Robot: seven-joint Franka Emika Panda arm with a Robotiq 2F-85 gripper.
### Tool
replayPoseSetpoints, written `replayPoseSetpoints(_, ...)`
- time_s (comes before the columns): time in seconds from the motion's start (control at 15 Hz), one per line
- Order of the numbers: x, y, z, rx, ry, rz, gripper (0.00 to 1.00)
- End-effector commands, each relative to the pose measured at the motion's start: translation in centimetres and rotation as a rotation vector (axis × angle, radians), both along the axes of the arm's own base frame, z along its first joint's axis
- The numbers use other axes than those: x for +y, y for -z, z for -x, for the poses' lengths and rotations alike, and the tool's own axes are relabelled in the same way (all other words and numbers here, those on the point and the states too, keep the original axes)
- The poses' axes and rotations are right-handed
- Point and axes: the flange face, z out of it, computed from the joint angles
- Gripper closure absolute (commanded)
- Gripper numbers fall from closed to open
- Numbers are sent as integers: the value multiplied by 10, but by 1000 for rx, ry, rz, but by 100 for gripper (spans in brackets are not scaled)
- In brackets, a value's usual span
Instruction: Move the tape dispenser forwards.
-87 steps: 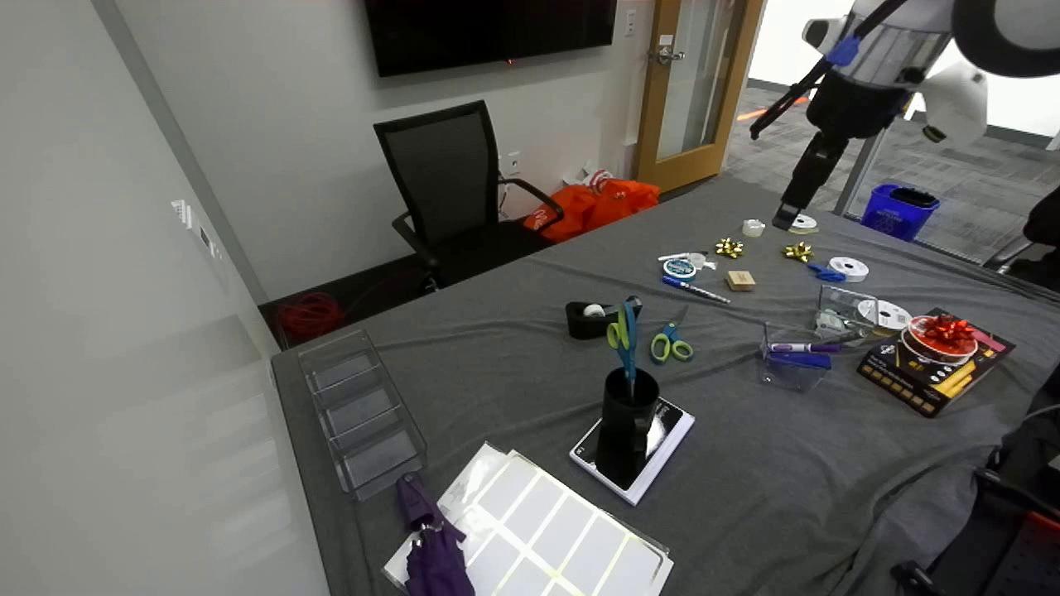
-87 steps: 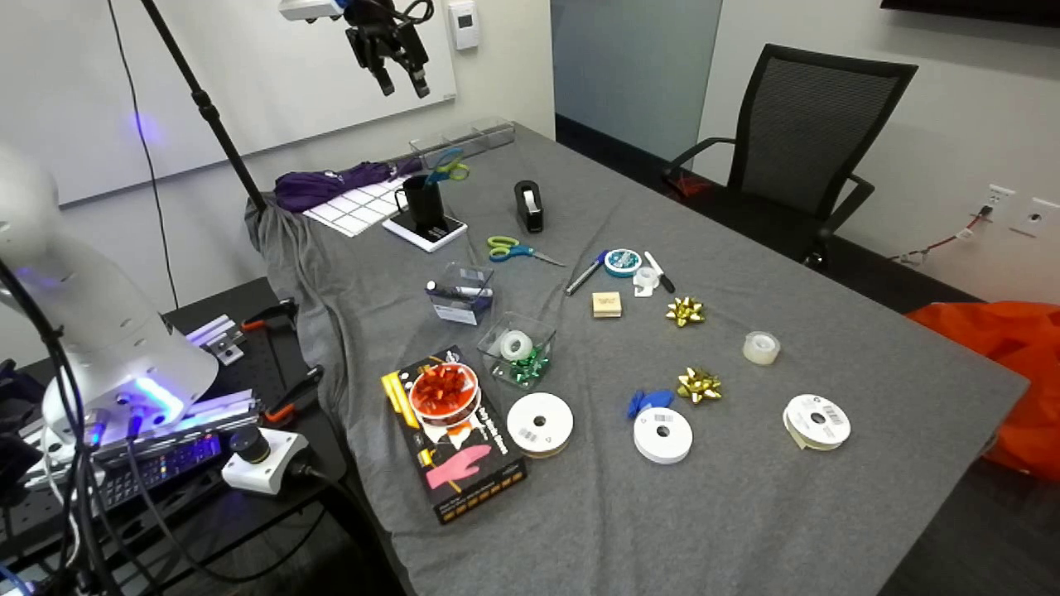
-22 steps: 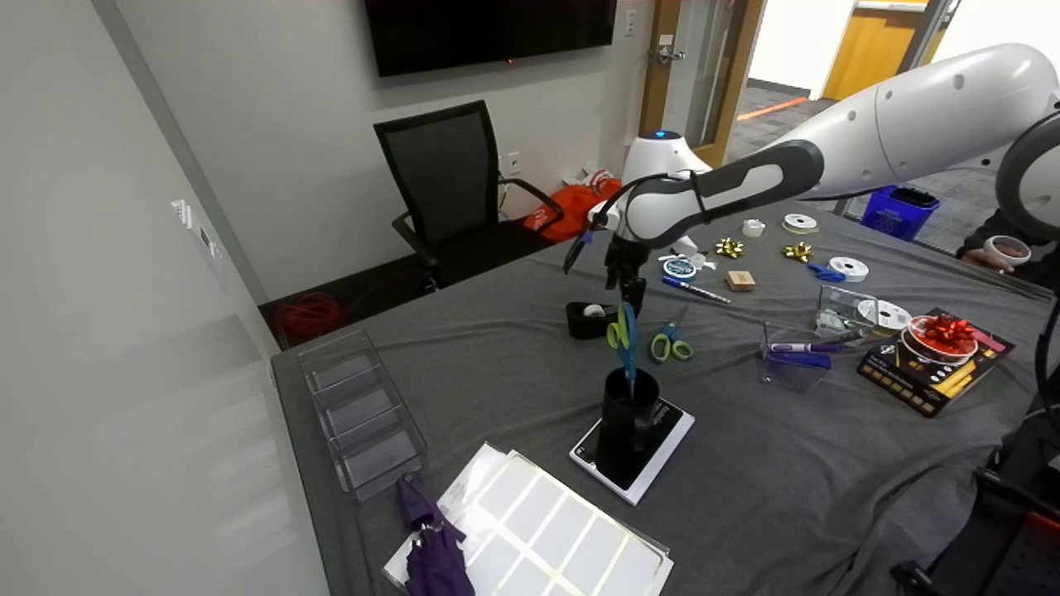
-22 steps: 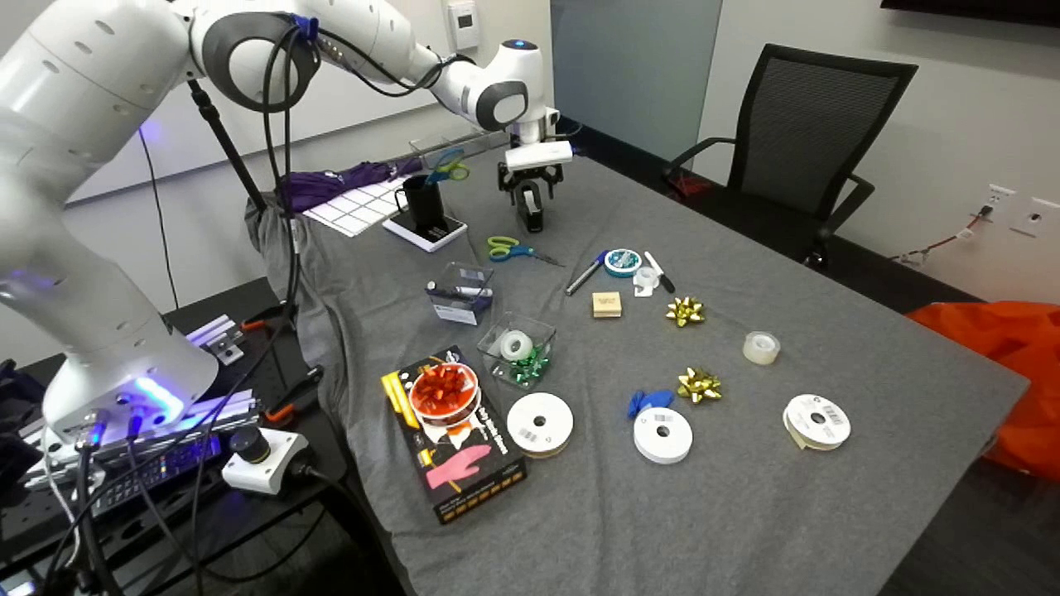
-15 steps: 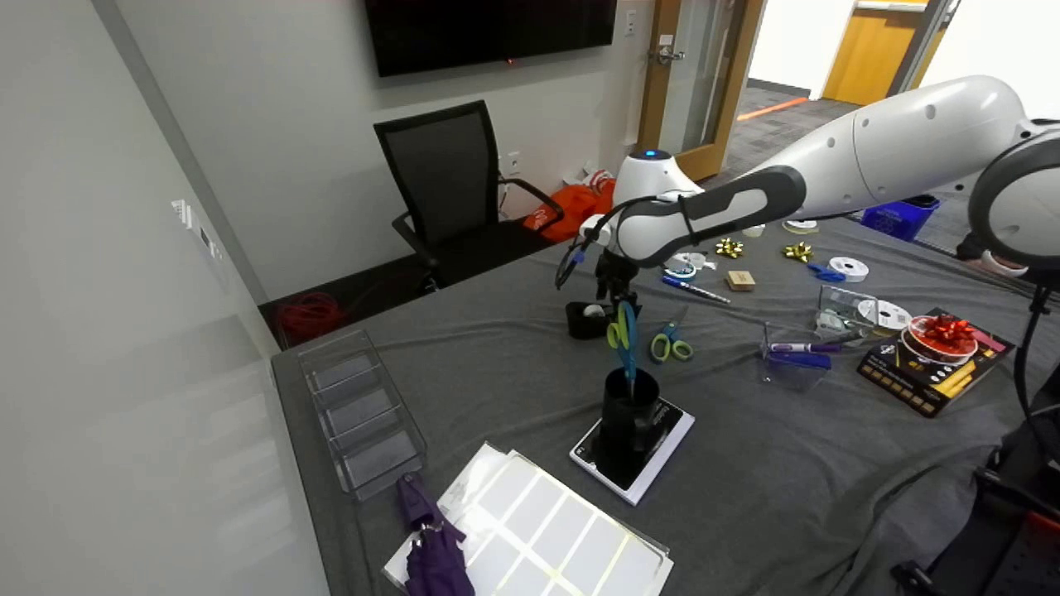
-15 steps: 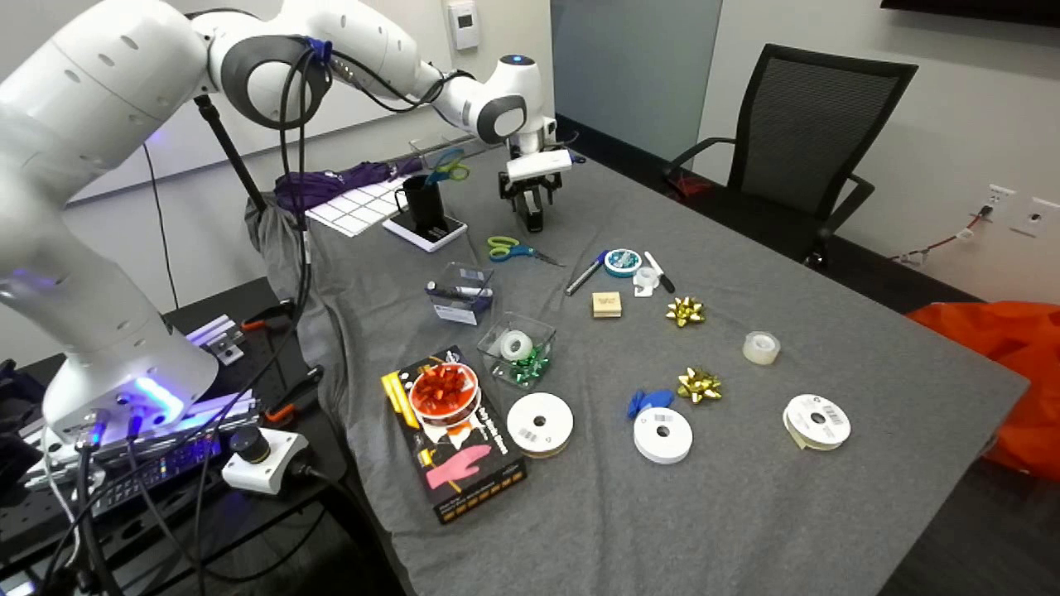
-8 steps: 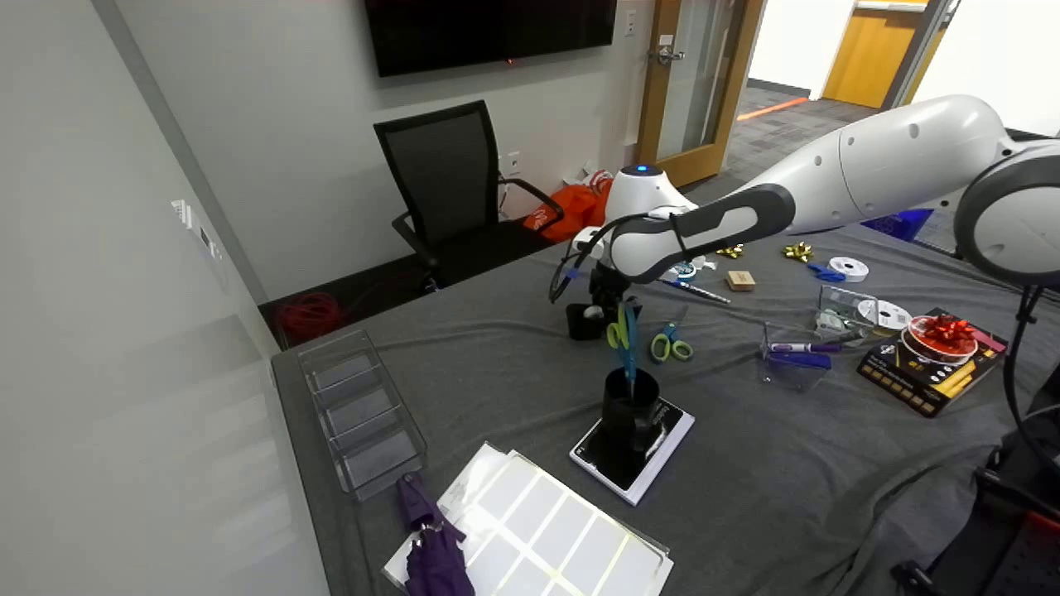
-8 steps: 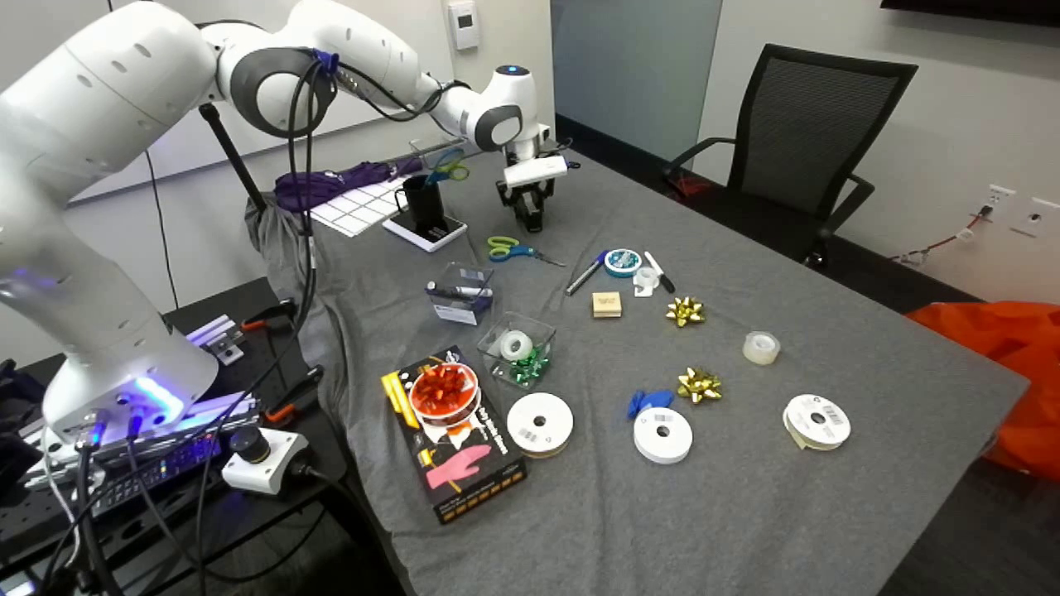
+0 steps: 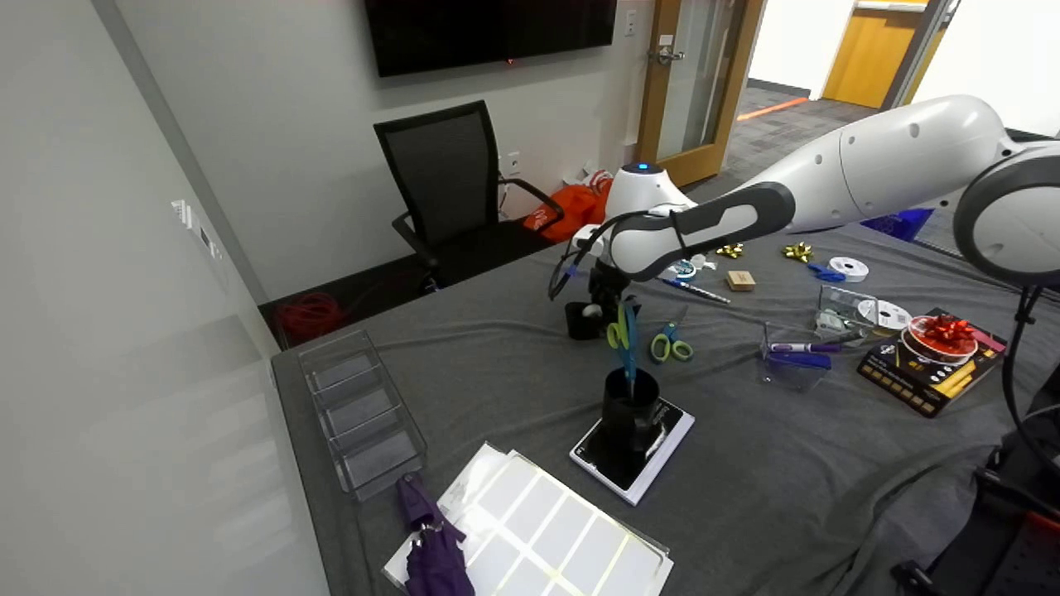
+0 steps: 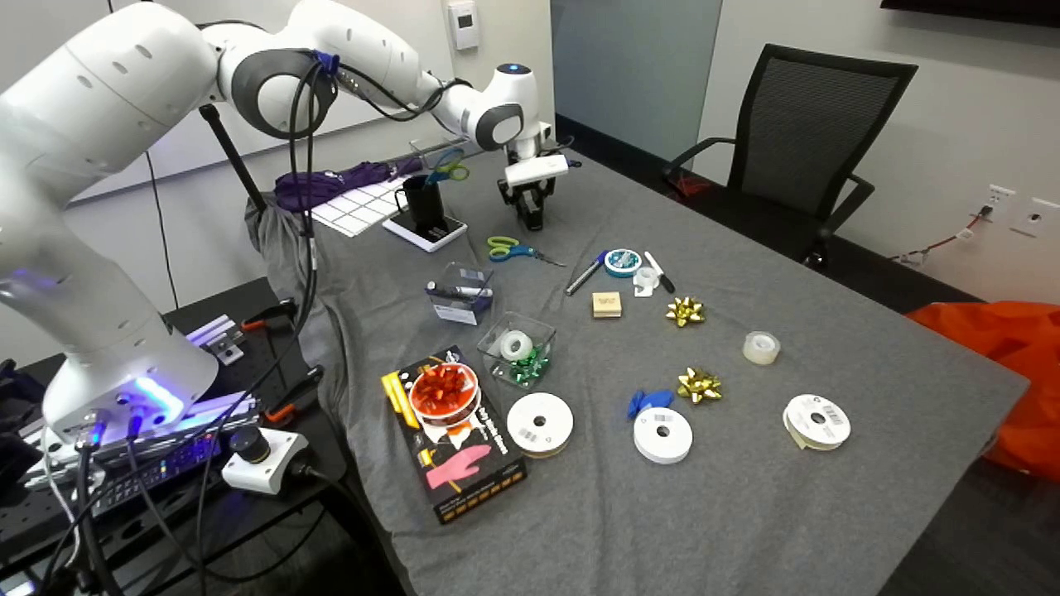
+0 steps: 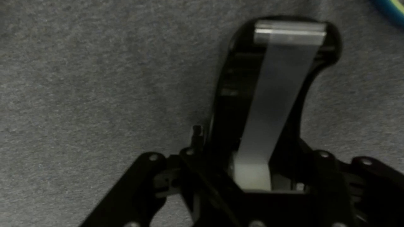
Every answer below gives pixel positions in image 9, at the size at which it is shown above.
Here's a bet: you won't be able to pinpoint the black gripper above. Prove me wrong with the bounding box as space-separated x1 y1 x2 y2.
571 259 638 345

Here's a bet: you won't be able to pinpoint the yellow-green blue scissors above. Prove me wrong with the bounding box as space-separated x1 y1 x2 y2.
604 291 646 392

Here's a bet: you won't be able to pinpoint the dark blue pen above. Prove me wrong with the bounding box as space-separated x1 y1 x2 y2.
660 276 736 309

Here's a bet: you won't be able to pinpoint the orange plastic bag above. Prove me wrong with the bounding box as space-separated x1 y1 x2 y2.
524 176 617 245

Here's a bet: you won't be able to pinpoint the black pen cup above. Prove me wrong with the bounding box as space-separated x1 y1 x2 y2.
593 365 664 489

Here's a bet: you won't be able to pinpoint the flat white black box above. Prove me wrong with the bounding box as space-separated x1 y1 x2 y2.
566 396 701 510

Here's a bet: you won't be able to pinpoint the clear plastic pen box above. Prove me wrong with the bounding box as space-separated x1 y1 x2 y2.
755 320 850 396

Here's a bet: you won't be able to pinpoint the black mesh office chair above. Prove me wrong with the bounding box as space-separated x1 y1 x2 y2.
372 95 571 291

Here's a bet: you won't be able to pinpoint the wooden glass panel door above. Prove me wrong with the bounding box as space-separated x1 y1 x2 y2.
633 0 765 194

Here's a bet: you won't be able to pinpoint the clear bag green bows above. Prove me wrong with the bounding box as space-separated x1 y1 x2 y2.
811 290 888 345

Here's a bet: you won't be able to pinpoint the grey tablecloth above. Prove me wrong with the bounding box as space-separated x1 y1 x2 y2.
269 179 1060 596

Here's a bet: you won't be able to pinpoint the white spool blue ribbon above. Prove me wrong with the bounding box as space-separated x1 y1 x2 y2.
808 256 873 290

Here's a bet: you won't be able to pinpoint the clear plastic tray organizer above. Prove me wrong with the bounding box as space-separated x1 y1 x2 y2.
298 328 429 504

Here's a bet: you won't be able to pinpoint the large white ribbon spool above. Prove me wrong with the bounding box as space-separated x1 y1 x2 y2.
856 294 919 335

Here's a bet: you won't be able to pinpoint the purple cloth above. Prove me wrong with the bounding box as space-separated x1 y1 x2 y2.
395 473 476 596

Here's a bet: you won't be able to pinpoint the blue recycling bin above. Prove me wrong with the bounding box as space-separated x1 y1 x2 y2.
857 205 938 245

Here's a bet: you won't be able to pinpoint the red gift bow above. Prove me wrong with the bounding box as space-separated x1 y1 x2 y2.
899 313 985 369

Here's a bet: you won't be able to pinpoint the yellow wooden door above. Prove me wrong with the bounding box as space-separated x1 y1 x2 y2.
821 0 953 114

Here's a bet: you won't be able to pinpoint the small green handled scissors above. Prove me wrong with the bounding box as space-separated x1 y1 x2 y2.
646 309 696 369

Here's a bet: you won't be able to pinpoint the red cable coil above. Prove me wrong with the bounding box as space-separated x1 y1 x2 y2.
271 290 356 348

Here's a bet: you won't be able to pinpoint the black wall television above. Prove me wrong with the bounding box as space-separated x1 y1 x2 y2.
363 0 620 81

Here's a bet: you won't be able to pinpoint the white wall thermostat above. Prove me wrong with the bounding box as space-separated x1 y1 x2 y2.
168 196 214 259

